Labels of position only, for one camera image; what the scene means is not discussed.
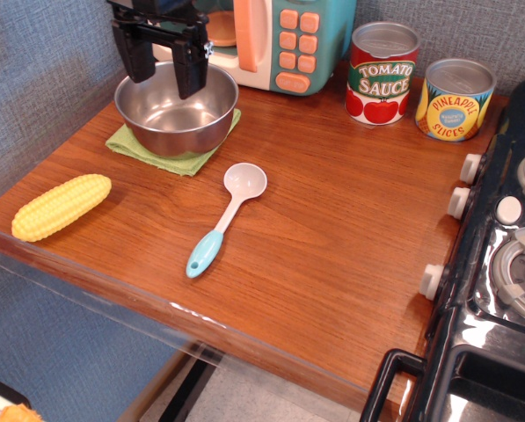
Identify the white stove knob bottom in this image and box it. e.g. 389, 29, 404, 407
419, 264, 445, 301

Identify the stainless steel pot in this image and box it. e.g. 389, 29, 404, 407
114, 62, 239, 159

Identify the orange object bottom left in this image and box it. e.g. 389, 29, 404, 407
0, 404, 43, 422

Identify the pineapple slices can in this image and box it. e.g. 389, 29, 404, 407
415, 58, 497, 142

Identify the black toy stove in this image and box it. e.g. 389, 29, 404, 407
361, 81, 525, 421

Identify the light green folded cloth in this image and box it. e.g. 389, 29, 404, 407
106, 124, 219, 177

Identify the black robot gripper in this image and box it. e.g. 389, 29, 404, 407
108, 1, 213, 99

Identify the white stove knob top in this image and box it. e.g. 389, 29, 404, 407
459, 154, 483, 185

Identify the white stove knob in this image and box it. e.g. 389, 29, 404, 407
447, 187, 470, 220
459, 154, 483, 185
419, 264, 445, 301

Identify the tomato sauce can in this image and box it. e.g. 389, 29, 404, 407
345, 21, 420, 126

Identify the teal toy microwave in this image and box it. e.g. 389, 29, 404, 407
151, 0, 358, 97

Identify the white stove knob middle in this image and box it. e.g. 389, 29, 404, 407
447, 187, 470, 220

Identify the yellow plastic corn cob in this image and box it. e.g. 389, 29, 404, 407
11, 174, 112, 242

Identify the white spoon blue handle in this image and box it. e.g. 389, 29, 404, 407
186, 163, 267, 279

